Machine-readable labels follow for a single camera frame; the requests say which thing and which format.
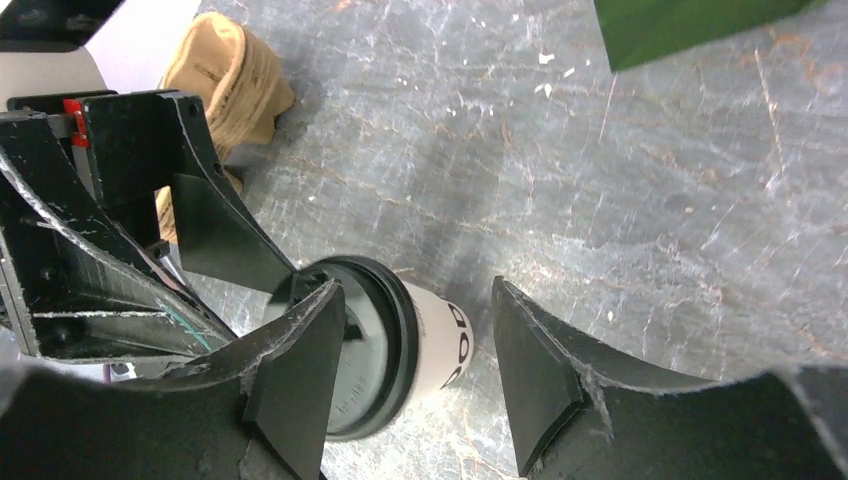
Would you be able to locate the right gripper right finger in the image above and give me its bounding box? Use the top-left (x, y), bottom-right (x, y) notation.
top-left (492, 277), bottom-right (847, 479)

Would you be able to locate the brown cardboard cup carrier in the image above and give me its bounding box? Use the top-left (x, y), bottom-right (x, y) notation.
top-left (155, 11), bottom-right (297, 243)

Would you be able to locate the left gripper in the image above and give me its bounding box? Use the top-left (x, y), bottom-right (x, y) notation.
top-left (1, 90), bottom-right (295, 363)

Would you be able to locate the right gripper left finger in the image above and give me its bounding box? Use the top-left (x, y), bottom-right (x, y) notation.
top-left (1, 280), bottom-right (344, 479)

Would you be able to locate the white paper coffee cup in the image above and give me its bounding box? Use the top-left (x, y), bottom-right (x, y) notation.
top-left (403, 282), bottom-right (474, 404)

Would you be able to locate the green paper bag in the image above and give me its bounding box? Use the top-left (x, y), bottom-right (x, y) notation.
top-left (594, 0), bottom-right (821, 72)

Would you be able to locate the black coffee lid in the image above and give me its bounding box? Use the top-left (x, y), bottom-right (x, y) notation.
top-left (263, 255), bottom-right (420, 442)

